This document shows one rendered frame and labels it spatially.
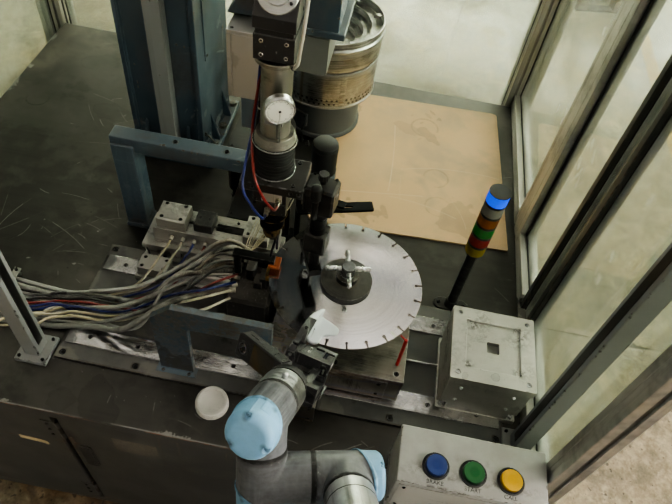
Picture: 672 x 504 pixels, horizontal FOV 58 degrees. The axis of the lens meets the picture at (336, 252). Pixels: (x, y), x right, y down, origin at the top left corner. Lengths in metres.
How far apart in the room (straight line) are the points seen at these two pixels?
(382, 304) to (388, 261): 0.12
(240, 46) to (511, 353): 0.82
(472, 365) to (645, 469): 1.27
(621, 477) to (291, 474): 1.66
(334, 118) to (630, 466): 1.56
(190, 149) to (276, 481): 0.79
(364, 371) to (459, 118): 1.06
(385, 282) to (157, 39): 0.80
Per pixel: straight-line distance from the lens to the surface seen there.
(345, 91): 1.76
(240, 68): 1.03
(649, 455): 2.52
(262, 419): 0.86
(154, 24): 1.58
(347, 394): 1.38
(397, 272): 1.34
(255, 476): 0.93
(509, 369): 1.34
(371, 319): 1.26
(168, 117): 1.74
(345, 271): 1.26
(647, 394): 0.97
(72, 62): 2.26
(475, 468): 1.22
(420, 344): 1.48
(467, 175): 1.90
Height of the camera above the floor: 2.00
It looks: 51 degrees down
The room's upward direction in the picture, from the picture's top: 9 degrees clockwise
